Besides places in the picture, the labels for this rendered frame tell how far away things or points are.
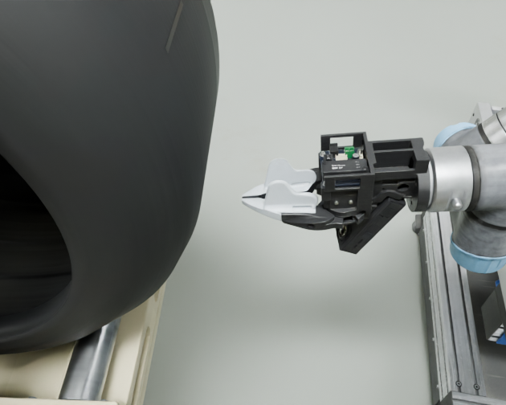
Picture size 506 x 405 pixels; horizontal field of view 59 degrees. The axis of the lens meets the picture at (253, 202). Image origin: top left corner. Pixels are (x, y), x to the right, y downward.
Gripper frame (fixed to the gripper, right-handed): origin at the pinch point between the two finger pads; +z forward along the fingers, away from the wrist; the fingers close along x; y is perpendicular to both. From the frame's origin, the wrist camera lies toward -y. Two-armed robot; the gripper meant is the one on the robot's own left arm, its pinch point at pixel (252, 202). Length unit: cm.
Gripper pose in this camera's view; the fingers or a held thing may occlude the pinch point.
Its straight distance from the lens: 55.6
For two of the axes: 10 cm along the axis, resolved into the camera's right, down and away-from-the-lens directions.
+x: -0.4, 7.4, -6.7
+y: -1.2, -6.7, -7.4
